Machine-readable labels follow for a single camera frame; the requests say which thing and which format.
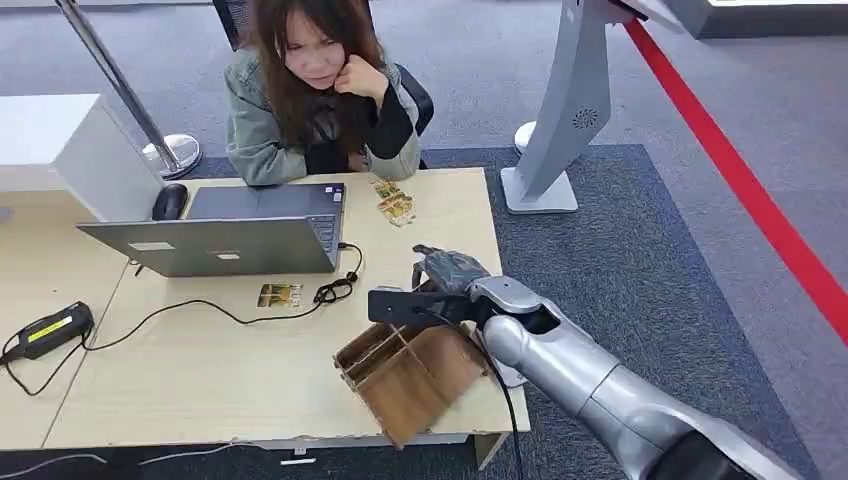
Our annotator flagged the grey kiosk stand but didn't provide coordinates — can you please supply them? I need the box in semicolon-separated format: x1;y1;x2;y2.
500;0;690;215

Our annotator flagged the black adapter with yellow label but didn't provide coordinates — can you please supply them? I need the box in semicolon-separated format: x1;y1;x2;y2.
0;300;96;366

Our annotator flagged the person's left hand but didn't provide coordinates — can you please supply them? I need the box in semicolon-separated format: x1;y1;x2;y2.
333;54;391;102

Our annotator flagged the wooden compartment box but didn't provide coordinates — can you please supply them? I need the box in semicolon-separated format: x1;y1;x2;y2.
333;320;492;451

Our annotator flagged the black office chair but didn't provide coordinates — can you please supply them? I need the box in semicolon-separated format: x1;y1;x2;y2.
211;0;437;171

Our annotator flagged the red barrier belt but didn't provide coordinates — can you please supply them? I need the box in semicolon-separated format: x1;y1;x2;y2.
622;18;848;349

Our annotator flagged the small white desk bracket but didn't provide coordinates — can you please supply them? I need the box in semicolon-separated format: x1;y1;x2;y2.
278;447;319;467

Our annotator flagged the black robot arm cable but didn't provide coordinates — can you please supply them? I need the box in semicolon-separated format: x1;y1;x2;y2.
410;304;526;480

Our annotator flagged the dark blue rug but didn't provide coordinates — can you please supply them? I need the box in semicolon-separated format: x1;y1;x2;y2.
185;144;823;480

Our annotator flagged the white round stand base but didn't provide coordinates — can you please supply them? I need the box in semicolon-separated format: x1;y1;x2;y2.
513;119;539;158

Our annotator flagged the white cabinet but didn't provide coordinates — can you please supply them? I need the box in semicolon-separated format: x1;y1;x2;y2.
0;93;164;224

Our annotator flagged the white flat device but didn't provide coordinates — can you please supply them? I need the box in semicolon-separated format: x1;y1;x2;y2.
472;329;529;390

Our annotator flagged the black adapter mains cable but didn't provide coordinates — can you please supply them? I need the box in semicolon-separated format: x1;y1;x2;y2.
0;331;87;398

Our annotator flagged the chrome stanchion pole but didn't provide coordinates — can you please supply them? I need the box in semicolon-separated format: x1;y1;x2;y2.
56;0;203;181

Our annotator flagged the grey open laptop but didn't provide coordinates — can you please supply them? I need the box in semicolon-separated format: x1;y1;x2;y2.
76;182;347;278

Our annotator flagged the black laptop power cable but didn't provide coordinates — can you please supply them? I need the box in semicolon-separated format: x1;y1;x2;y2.
82;241;366;352

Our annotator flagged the white floor cable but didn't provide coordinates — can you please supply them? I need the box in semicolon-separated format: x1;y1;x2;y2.
0;451;109;480
135;439;256;466

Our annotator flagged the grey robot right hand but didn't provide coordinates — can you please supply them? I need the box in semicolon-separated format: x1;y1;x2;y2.
410;244;495;297

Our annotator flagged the black computer mouse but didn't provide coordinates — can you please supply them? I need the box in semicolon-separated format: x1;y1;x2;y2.
150;182;190;222

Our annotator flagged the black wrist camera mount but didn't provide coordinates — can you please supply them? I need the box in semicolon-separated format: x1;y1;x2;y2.
367;288;496;328

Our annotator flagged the grey white counter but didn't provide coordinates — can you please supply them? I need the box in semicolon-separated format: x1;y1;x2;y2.
664;0;848;40

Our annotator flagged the seated person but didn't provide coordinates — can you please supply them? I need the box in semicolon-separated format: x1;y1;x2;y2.
223;0;423;188

